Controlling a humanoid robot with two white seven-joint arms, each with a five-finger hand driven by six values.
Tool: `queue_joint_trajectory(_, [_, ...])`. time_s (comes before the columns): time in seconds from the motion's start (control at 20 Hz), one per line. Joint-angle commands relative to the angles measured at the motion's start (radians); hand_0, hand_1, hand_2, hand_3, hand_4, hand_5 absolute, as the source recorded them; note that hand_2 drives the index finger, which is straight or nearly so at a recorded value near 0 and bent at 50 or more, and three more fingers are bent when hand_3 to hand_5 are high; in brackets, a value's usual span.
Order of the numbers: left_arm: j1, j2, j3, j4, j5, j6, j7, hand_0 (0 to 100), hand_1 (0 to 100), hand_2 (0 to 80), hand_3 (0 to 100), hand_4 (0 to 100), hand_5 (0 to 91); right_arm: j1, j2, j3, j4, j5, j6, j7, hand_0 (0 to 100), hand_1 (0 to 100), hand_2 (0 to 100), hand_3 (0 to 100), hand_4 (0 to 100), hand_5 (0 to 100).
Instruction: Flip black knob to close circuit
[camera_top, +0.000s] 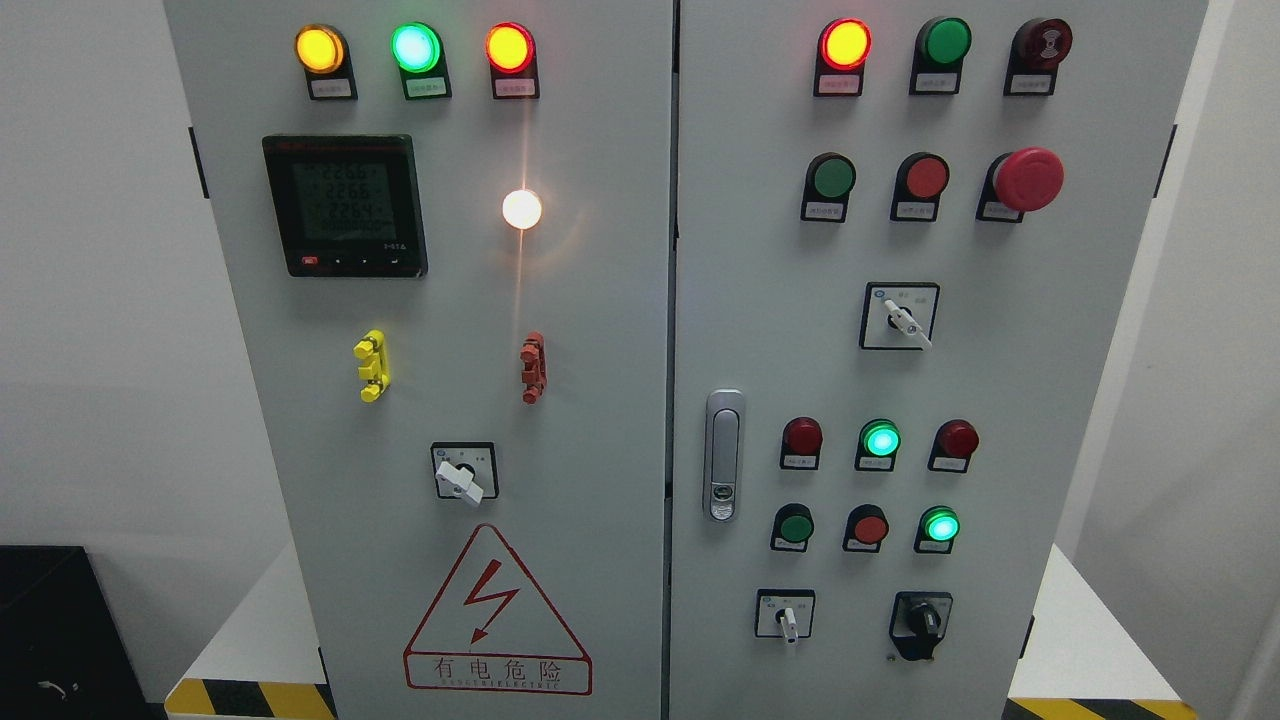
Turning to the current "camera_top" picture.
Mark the grey cabinet door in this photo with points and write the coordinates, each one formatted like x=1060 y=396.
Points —
x=772 y=305
x=582 y=472

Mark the white glowing indicator light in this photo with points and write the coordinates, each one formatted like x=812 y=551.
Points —
x=522 y=209

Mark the grey cabinet left door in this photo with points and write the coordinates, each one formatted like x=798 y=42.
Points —
x=582 y=472

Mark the green lit indicator middle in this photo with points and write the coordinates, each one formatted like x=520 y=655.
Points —
x=878 y=444

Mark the red indicator light right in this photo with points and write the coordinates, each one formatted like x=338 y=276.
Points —
x=954 y=445

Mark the black rotary knob switch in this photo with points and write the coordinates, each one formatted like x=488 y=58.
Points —
x=918 y=623

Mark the dark red indicator light left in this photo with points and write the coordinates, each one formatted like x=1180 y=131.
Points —
x=801 y=441

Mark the white selector switch door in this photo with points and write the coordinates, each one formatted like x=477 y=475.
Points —
x=465 y=471
x=783 y=620

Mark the red lit indicator right door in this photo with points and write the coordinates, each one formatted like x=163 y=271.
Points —
x=842 y=50

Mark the red emergency stop mushroom button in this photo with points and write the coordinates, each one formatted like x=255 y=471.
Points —
x=1018 y=182

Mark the green illuminated button lower right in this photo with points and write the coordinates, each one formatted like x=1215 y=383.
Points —
x=937 y=529

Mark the dark red buzzer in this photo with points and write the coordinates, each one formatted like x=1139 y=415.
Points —
x=1036 y=52

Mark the green indicator light top left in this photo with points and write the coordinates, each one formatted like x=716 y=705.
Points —
x=422 y=64

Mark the green push button lower left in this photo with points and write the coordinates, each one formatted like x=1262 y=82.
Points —
x=793 y=526

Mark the red push button lower middle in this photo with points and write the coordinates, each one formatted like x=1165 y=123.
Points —
x=866 y=529

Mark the white selector switch left door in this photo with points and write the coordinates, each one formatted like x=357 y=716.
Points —
x=465 y=471

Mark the green push button top right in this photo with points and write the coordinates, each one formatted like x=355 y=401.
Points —
x=939 y=52

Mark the red push button second row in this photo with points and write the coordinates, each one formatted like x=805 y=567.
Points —
x=919 y=183

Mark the green push button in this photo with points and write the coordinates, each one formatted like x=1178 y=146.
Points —
x=793 y=526
x=939 y=52

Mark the silver door latch handle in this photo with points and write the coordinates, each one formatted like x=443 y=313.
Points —
x=723 y=418

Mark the white selector switch lower right door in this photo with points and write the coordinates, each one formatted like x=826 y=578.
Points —
x=783 y=620

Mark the green push button second row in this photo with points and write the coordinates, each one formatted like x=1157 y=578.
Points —
x=828 y=183

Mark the red electric danger warning sticker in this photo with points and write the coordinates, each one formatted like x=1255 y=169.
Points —
x=492 y=628

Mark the white platform with hazard stripes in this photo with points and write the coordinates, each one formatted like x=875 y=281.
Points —
x=264 y=663

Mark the white selector switch upper right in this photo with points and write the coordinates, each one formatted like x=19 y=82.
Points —
x=899 y=316

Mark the black digital power meter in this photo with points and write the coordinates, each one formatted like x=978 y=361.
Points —
x=347 y=205

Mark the yellow indicator light top left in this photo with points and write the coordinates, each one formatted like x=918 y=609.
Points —
x=323 y=53

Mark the grey cabinet right door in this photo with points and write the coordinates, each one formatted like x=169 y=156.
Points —
x=772 y=305

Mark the black box lower left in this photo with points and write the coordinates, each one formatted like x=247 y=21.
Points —
x=61 y=655

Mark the red-orange indicator light left door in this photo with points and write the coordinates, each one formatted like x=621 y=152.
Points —
x=511 y=52

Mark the yellow terminal connector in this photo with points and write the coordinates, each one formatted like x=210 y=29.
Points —
x=373 y=369

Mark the red terminal connector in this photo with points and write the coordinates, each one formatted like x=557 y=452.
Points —
x=534 y=367

